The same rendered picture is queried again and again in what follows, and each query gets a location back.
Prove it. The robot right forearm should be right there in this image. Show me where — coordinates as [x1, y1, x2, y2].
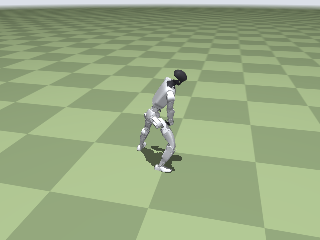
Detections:
[167, 110, 175, 126]

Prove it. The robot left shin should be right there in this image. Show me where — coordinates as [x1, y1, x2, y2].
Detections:
[140, 128, 148, 146]

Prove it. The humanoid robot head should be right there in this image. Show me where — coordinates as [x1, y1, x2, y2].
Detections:
[167, 70, 187, 89]

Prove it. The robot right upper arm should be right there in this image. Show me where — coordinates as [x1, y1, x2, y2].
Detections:
[166, 91, 175, 114]

